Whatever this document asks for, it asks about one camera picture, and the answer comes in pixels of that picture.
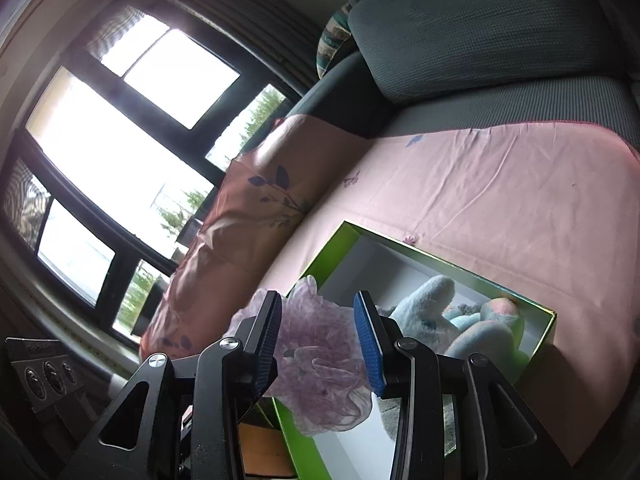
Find round plant pot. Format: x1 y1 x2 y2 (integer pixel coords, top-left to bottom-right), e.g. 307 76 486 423
177 220 201 248

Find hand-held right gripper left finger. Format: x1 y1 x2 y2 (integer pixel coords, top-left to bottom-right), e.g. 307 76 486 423
60 290 283 480

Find pastel plush toy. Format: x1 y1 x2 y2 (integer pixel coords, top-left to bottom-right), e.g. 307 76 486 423
372 275 531 456

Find long dark planter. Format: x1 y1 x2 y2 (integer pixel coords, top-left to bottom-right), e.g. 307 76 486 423
131 290 168 336

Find grey curtain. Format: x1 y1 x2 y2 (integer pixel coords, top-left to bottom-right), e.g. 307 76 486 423
135 0 326 96

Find purple mesh bath loofah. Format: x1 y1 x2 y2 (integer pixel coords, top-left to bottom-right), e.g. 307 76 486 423
227 275 373 436

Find pink leaf-print pillow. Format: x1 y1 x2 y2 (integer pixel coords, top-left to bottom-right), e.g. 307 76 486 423
139 114 373 361

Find green cardboard box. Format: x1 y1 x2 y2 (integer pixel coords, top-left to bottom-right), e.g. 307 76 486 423
255 220 557 480

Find grey sofa cushion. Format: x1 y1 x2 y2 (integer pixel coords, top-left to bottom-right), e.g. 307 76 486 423
347 0 640 106

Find pink bed sheet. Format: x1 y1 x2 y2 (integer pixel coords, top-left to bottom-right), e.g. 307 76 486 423
260 120 640 466

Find grey sofa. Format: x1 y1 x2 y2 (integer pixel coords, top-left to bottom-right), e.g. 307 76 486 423
285 0 640 151

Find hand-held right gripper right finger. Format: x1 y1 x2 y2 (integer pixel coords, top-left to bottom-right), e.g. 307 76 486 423
352 290 571 480

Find black speaker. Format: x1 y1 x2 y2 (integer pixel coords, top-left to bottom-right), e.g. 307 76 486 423
5 337 86 413

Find striped cushion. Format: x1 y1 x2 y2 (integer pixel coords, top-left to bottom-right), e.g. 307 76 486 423
316 2 358 80

